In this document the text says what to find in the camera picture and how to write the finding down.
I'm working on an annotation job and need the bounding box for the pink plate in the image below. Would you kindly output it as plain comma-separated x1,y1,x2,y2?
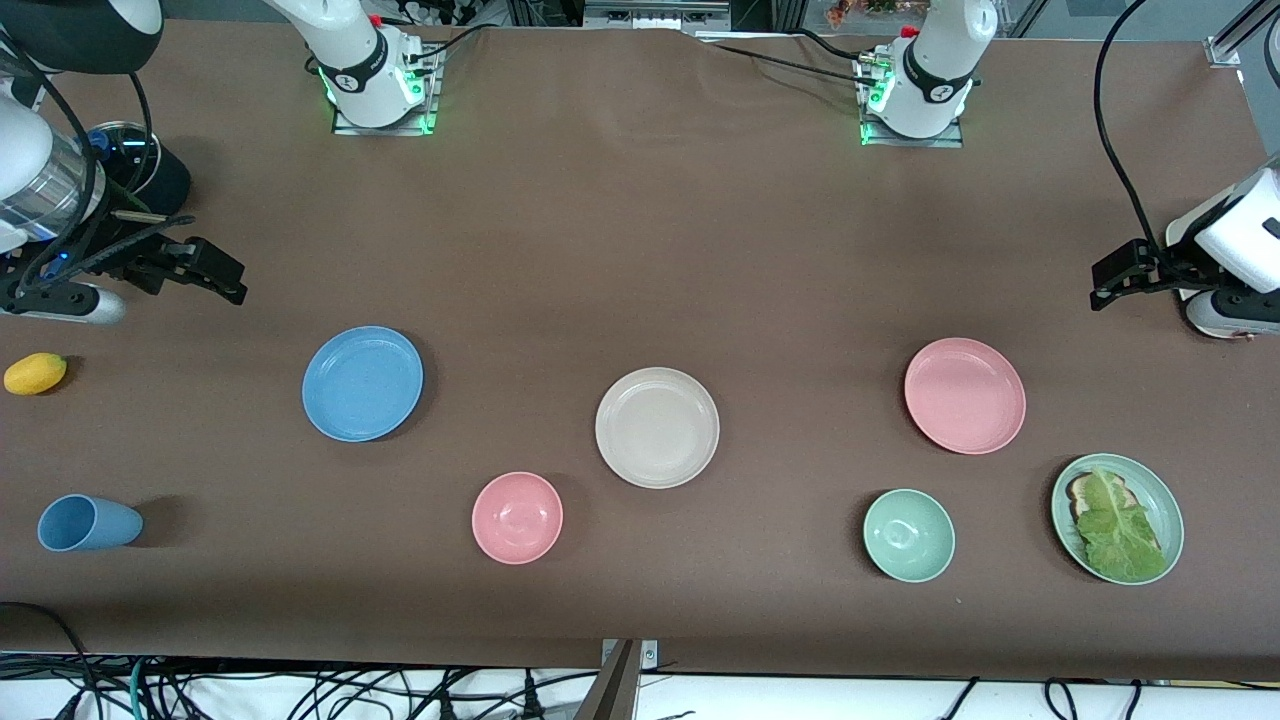
903,337,1028,456

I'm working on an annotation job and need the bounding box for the blue plate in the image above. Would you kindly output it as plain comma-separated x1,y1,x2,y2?
301,325,425,443

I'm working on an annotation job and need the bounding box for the beige cutting board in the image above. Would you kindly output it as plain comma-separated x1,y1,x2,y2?
1165,185,1280,341

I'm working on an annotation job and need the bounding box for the yellow lemon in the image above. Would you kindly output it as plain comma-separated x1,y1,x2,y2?
3,352,68,396

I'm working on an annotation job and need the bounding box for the toast slice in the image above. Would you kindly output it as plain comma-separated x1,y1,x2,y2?
1065,472,1131,526

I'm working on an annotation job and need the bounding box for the green plate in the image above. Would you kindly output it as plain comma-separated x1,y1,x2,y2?
1050,453,1186,587

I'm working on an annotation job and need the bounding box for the green lettuce leaf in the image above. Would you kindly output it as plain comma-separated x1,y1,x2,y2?
1075,468,1168,583

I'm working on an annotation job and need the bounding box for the blue cup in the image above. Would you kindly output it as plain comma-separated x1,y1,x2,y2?
37,494,144,553

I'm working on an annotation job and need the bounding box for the green bowl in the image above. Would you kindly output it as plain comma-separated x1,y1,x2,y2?
862,488,956,584

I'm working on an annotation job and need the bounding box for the pink bowl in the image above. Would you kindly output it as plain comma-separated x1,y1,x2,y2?
471,471,564,566

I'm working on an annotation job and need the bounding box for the brown table cover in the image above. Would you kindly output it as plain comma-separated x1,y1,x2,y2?
0,18,1280,683

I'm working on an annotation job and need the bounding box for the beige plate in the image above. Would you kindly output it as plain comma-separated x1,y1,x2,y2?
594,366,721,490

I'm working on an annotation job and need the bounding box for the grey metal box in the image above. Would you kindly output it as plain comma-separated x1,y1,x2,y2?
583,0,732,32

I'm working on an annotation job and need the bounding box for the dark metal bar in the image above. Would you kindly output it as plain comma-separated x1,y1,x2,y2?
575,640,641,720

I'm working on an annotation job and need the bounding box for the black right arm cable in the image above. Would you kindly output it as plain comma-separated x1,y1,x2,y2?
0,30,153,293

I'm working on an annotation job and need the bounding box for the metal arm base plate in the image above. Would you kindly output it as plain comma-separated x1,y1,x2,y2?
858,55,966,150
330,45,442,137

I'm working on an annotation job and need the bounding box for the aluminium frame profile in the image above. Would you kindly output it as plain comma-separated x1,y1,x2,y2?
1205,0,1280,69

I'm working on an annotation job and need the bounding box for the small metal bracket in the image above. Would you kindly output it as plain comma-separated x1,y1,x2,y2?
600,638,659,671

